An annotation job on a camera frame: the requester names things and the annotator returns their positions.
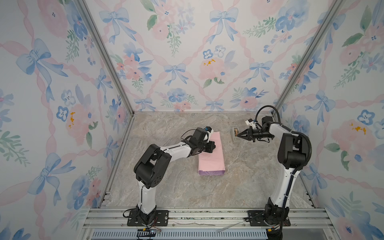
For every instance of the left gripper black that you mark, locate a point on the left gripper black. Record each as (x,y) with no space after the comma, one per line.
(210,148)

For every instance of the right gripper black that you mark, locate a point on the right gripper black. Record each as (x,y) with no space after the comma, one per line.
(249,135)

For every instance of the purple pink wrapping paper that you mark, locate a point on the purple pink wrapping paper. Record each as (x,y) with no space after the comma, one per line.
(213,164)

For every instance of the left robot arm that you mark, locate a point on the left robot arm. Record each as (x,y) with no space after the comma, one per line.
(152,166)

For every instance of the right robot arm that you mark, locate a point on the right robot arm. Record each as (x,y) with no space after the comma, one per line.
(294,153)

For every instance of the grey tape dispenser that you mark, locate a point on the grey tape dispenser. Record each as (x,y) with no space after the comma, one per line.
(234,134)

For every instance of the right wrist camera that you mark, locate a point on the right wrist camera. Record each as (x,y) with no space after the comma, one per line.
(255,122)

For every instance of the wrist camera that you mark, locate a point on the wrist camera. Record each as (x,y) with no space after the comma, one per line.
(203,134)
(255,122)

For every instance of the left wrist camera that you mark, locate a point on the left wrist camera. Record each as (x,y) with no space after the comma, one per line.
(203,134)

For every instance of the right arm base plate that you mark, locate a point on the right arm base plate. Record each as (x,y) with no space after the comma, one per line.
(258,218)

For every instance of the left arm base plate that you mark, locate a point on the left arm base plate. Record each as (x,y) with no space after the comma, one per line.
(157,218)

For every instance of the aluminium frame rail front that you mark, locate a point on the aluminium frame rail front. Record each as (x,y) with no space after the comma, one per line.
(215,218)

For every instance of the vented cable duct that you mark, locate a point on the vented cable duct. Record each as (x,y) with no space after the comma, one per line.
(180,234)

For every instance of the right aluminium corner post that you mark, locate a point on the right aluminium corner post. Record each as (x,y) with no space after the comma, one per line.
(321,32)

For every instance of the aluminium corner post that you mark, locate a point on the aluminium corner post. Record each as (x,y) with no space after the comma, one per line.
(321,32)
(95,34)

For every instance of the left aluminium corner post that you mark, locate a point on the left aluminium corner post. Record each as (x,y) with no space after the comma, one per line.
(95,34)

